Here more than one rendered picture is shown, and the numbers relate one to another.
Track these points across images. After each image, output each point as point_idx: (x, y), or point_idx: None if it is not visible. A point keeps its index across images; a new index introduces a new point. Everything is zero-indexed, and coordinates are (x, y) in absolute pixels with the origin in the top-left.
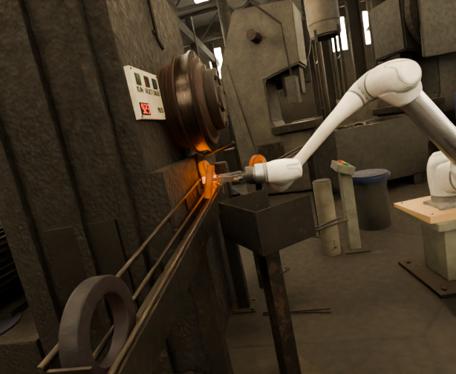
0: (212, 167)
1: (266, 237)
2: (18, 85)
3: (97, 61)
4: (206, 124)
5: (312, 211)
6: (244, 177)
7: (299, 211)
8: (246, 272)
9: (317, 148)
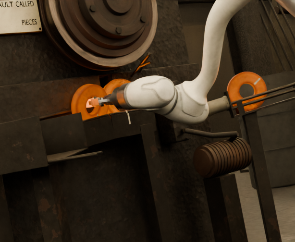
0: (85, 87)
1: None
2: None
3: None
4: (81, 33)
5: (42, 136)
6: (110, 101)
7: (25, 133)
8: None
9: (214, 59)
